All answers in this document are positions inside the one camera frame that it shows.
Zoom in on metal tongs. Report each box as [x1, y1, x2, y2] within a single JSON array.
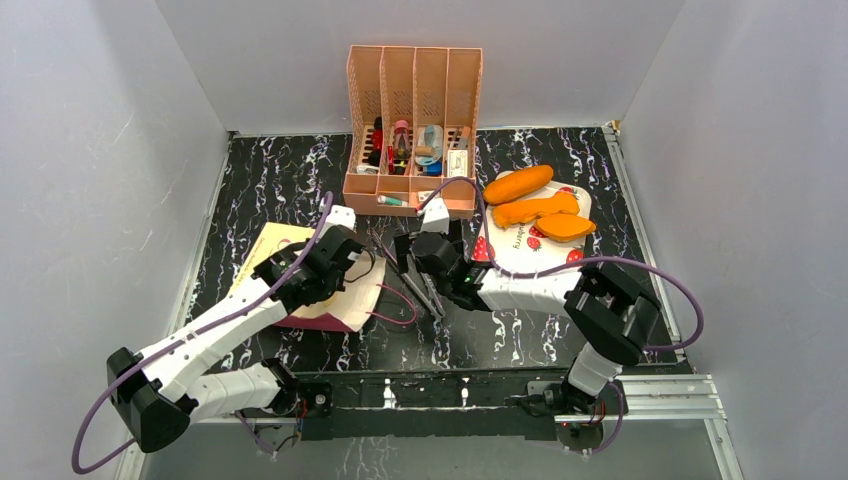
[[368, 229, 444, 320]]

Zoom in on paper cake bag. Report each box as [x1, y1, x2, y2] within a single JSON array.
[[227, 221, 420, 334]]

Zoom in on fake orange bread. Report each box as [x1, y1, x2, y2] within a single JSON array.
[[492, 192, 579, 229]]

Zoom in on strawberry print tray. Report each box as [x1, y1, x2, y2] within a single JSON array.
[[471, 171, 595, 272]]

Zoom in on smooth orange bread loaf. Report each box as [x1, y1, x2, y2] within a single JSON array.
[[483, 165, 554, 205]]

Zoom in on orange bread slice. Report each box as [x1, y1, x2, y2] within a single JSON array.
[[534, 213, 596, 243]]

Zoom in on orange plastic file organizer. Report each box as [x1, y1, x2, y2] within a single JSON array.
[[343, 45, 483, 218]]

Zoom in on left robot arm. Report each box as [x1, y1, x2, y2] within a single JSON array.
[[107, 225, 364, 453]]

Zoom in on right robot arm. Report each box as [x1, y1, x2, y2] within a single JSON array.
[[395, 220, 661, 414]]

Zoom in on green marker pen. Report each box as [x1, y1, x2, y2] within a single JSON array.
[[376, 194, 409, 207]]

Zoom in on white label box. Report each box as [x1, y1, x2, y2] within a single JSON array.
[[445, 149, 469, 177]]

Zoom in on blue tape dispenser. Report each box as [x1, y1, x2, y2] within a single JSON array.
[[414, 124, 444, 177]]

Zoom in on pink capped tube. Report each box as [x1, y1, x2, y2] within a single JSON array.
[[390, 119, 411, 175]]

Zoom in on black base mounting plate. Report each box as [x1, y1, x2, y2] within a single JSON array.
[[233, 368, 605, 444]]

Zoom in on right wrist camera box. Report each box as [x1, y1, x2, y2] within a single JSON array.
[[419, 198, 450, 234]]

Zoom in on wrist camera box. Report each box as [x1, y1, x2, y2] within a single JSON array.
[[419, 198, 450, 234], [320, 205, 357, 236]]

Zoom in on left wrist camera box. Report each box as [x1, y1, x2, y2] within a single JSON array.
[[320, 205, 357, 236]]

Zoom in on aluminium frame rail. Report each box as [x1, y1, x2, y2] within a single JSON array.
[[119, 369, 741, 479]]

